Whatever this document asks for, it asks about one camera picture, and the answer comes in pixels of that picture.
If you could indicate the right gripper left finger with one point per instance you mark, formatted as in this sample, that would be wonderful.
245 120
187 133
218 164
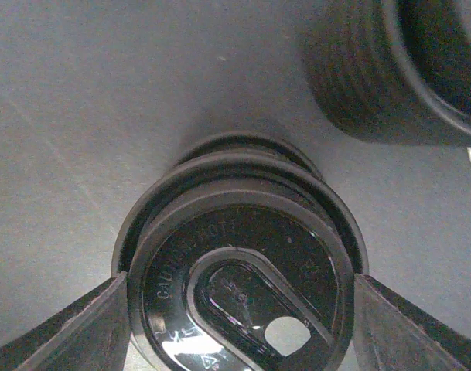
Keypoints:
90 334

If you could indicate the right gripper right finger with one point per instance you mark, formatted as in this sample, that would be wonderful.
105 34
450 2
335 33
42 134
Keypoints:
391 333

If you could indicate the black cup lid stack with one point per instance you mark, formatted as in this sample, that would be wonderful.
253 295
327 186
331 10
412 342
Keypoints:
251 142

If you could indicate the black lidded cup right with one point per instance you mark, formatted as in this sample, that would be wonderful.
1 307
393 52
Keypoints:
394 72

